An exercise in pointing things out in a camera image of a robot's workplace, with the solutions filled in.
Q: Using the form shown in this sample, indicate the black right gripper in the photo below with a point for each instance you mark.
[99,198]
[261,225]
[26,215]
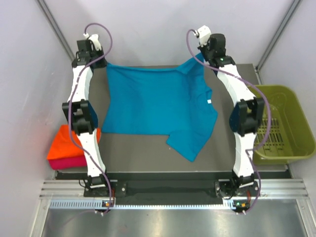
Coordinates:
[202,49]

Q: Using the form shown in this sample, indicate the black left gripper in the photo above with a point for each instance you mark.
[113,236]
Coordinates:
[103,64]

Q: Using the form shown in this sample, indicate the blue t shirt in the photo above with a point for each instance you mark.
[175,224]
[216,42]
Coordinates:
[175,102]

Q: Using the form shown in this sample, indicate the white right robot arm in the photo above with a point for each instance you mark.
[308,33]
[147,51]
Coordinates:
[247,113]

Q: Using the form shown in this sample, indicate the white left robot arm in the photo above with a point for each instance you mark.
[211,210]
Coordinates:
[82,118]

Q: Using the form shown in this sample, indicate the orange folded t shirt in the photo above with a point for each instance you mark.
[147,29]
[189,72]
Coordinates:
[62,145]

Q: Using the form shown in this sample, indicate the pink folded t shirt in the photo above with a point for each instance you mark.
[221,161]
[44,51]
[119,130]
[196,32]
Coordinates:
[65,163]

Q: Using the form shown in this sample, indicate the olive green plastic basket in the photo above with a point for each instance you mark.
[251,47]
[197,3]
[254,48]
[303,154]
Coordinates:
[290,138]

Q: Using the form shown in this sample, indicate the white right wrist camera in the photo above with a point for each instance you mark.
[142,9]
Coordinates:
[203,34]

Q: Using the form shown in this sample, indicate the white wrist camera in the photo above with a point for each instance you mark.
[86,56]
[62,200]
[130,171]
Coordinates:
[203,34]
[95,40]

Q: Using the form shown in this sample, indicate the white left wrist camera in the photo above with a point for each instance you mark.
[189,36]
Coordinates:
[95,40]

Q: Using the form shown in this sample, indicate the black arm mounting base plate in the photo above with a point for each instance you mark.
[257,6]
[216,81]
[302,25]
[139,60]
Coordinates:
[170,187]

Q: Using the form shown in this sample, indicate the aluminium frame rail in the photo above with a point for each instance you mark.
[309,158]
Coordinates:
[63,189]

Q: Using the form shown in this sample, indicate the grey slotted cable duct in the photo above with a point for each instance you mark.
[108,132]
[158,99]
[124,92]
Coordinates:
[100,204]

